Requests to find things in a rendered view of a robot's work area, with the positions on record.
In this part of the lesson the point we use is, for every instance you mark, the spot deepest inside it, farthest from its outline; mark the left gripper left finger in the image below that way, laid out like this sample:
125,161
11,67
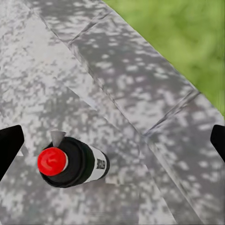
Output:
11,140

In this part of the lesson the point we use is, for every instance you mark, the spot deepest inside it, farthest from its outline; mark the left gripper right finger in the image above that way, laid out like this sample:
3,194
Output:
217,139

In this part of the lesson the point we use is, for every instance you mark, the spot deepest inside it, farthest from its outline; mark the pesticide atomizer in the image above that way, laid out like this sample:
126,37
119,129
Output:
67,162

